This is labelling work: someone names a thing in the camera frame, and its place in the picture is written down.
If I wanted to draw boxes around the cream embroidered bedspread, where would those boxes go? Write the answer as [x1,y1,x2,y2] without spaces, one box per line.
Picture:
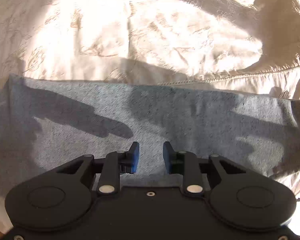
[0,0,300,232]

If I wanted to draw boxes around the grey speckled pants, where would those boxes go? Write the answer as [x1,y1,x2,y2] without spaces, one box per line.
[0,76,300,196]

